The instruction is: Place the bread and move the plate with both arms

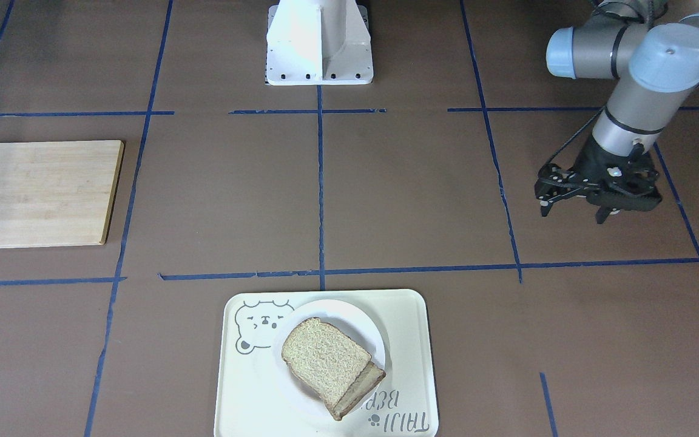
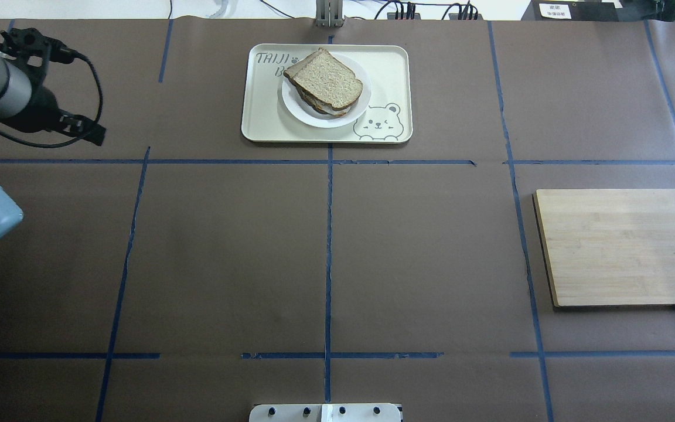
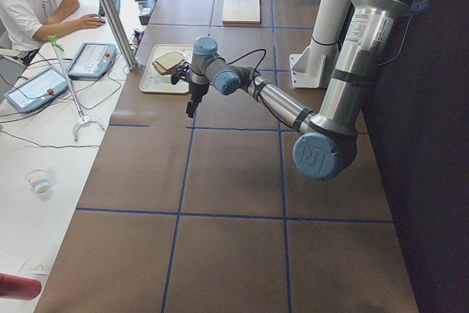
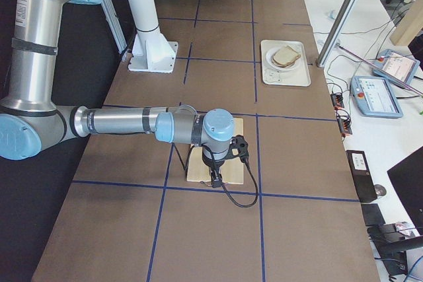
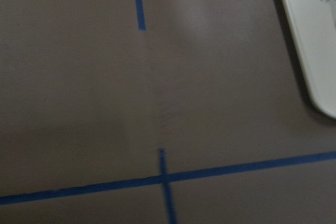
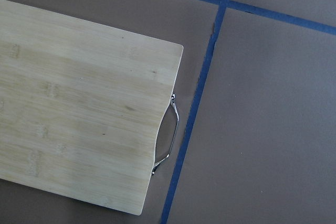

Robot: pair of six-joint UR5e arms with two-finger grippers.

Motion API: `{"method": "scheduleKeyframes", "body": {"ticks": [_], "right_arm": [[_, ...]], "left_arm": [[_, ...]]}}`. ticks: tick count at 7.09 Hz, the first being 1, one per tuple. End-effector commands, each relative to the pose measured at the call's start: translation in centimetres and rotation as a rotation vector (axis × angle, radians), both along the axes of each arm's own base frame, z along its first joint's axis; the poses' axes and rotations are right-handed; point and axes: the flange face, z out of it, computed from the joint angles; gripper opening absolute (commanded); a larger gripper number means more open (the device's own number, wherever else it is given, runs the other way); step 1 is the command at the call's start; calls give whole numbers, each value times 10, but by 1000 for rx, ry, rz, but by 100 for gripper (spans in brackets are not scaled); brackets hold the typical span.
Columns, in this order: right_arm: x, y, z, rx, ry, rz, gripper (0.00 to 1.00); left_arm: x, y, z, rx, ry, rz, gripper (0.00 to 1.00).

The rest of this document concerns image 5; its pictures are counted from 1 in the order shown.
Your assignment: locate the cream bear tray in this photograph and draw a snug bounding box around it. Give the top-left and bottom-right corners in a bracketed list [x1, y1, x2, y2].
[282, 0, 335, 118]

